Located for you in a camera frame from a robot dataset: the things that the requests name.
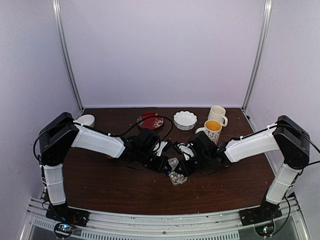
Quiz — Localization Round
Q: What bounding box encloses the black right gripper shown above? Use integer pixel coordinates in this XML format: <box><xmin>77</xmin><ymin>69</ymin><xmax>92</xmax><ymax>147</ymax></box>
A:
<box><xmin>174</xmin><ymin>152</ymin><xmax>211</xmax><ymax>178</ymax></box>

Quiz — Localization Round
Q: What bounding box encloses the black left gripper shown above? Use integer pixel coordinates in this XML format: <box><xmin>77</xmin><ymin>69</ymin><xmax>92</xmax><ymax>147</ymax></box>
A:
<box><xmin>137</xmin><ymin>148</ymin><xmax>172</xmax><ymax>173</ymax></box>

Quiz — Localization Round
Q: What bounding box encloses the clear plastic pill organizer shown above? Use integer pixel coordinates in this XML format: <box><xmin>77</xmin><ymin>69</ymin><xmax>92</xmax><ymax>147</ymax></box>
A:
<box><xmin>167</xmin><ymin>157</ymin><xmax>188</xmax><ymax>186</ymax></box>

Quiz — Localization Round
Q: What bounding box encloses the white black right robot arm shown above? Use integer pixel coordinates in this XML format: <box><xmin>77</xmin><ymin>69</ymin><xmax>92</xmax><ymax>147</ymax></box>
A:
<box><xmin>174</xmin><ymin>115</ymin><xmax>315</xmax><ymax>221</ymax></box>

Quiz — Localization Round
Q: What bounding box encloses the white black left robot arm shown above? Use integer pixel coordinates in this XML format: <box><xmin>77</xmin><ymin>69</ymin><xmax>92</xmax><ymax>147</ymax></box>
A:
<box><xmin>33</xmin><ymin>112</ymin><xmax>172</xmax><ymax>222</ymax></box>

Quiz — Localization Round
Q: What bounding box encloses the red floral plate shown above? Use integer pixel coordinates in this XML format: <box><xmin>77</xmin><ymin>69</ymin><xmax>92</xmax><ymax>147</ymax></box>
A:
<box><xmin>136</xmin><ymin>112</ymin><xmax>164</xmax><ymax>130</ymax></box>

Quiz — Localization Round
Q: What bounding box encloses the floral mug yellow inside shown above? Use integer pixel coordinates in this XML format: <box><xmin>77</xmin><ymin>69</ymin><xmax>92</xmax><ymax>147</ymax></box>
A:
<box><xmin>195</xmin><ymin>120</ymin><xmax>223</xmax><ymax>145</ymax></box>

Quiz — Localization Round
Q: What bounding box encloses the white scalloped bowl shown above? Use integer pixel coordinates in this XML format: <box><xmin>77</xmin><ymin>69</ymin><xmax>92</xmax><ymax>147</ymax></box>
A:
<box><xmin>173</xmin><ymin>111</ymin><xmax>198</xmax><ymax>131</ymax></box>

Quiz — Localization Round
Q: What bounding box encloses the cream ribbed ceramic mug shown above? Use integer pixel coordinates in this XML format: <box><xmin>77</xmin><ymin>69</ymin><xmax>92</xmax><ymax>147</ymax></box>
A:
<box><xmin>207</xmin><ymin>105</ymin><xmax>228</xmax><ymax>127</ymax></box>

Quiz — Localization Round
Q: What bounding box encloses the white patterned rice bowl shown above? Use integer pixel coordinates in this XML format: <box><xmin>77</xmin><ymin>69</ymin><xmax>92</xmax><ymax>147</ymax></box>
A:
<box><xmin>76</xmin><ymin>114</ymin><xmax>95</xmax><ymax>128</ymax></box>

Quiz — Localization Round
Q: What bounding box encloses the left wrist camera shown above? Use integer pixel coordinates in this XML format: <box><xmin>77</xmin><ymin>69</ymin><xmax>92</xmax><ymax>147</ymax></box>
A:
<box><xmin>152</xmin><ymin>140</ymin><xmax>172</xmax><ymax>157</ymax></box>

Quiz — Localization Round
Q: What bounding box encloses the front aluminium rail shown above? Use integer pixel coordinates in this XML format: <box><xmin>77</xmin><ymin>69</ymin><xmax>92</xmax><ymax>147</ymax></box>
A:
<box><xmin>24</xmin><ymin>202</ymin><xmax>303</xmax><ymax>240</ymax></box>

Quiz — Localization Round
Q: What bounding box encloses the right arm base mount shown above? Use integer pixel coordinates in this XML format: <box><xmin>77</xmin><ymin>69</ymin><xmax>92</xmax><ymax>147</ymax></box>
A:
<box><xmin>239</xmin><ymin>206</ymin><xmax>283</xmax><ymax>238</ymax></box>

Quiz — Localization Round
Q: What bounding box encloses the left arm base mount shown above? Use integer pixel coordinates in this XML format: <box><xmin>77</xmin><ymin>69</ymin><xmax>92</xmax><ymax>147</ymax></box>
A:
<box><xmin>45</xmin><ymin>206</ymin><xmax>90</xmax><ymax>239</ymax></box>

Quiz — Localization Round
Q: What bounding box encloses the right aluminium frame post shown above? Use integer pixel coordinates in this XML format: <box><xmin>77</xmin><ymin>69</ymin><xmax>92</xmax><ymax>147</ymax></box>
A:
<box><xmin>241</xmin><ymin>0</ymin><xmax>273</xmax><ymax>112</ymax></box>

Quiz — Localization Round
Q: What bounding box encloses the aluminium frame post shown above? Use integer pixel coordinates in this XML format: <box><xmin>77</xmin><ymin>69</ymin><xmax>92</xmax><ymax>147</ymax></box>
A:
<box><xmin>241</xmin><ymin>0</ymin><xmax>273</xmax><ymax>112</ymax></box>
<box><xmin>52</xmin><ymin>0</ymin><xmax>84</xmax><ymax>112</ymax></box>

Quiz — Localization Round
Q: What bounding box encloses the left aluminium frame post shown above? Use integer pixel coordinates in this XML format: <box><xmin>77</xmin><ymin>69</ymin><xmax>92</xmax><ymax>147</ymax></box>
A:
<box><xmin>52</xmin><ymin>0</ymin><xmax>84</xmax><ymax>112</ymax></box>

